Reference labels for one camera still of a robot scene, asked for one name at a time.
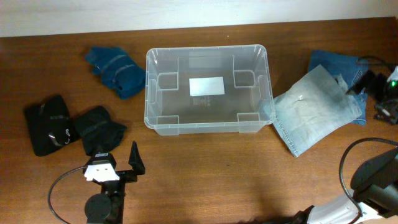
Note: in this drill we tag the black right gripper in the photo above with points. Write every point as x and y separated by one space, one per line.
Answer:
390 116

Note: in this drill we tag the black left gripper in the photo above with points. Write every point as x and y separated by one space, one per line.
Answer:
136 163

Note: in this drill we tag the dark blue jeans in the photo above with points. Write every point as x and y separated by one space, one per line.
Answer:
342 67

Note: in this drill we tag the light blue jeans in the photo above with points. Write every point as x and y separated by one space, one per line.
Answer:
312 108

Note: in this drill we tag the black garment with white print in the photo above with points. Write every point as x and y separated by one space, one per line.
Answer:
50 126

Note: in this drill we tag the teal blue garment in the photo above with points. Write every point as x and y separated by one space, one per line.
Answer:
117 70

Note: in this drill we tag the clear plastic storage container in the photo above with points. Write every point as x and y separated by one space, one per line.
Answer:
246 107

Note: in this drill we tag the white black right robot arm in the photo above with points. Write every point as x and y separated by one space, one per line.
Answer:
373 192

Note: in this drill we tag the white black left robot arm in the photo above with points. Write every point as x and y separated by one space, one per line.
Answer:
107 207

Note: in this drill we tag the white label in container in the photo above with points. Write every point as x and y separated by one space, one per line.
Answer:
206 86

